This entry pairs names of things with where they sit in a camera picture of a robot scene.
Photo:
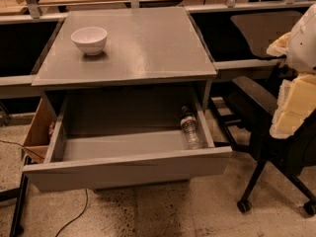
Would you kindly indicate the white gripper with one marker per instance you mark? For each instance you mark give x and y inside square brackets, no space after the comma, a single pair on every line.
[302,44]

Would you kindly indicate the clear plastic water bottle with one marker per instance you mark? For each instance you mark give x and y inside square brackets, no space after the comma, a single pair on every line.
[189,126]

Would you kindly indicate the grey cabinet counter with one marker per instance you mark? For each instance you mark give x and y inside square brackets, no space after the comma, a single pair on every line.
[144,46]

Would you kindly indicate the grey open top drawer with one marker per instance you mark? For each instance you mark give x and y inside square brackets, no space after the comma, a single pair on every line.
[121,138]

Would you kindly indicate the black office chair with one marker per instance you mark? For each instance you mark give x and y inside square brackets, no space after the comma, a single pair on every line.
[248,130]

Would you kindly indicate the white ceramic bowl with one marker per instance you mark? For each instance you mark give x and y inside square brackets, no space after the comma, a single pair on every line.
[90,40]

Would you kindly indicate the black metal stand leg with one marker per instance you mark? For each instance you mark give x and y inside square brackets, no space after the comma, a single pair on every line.
[19,195]

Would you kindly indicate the grey metal rail frame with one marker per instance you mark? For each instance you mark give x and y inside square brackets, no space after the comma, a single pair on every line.
[21,86]

